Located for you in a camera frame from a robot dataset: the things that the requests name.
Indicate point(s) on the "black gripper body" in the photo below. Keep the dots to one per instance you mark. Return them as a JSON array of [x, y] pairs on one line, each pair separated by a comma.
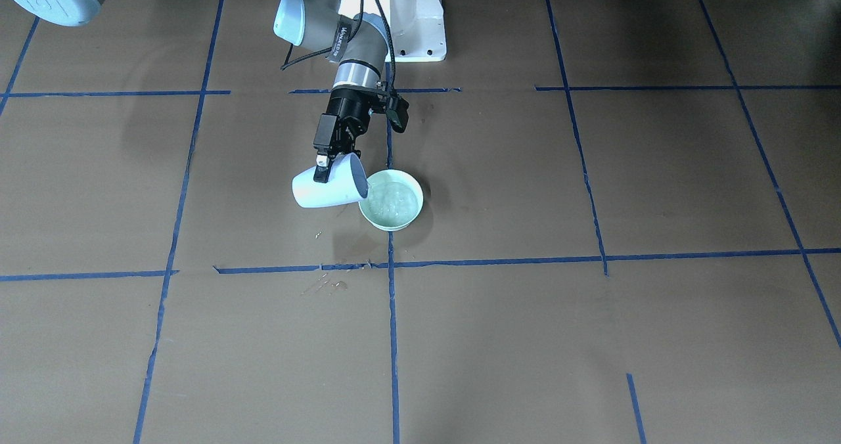
[[347, 108]]

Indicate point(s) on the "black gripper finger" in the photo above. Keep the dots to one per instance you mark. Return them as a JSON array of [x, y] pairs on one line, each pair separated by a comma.
[[323, 166]]

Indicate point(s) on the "blue plastic cup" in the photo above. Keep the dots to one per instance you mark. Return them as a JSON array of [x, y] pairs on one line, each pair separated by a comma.
[[347, 184]]

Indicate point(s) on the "mint green bowl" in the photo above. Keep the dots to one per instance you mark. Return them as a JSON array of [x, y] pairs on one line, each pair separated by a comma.
[[394, 200]]

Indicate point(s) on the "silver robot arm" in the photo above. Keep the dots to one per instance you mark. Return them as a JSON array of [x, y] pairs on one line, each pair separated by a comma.
[[359, 45]]

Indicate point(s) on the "white mounting pillar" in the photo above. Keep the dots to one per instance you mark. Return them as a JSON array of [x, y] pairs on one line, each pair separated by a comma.
[[417, 28]]

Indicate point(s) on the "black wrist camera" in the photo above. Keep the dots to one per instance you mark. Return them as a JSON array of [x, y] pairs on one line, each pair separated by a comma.
[[395, 108]]

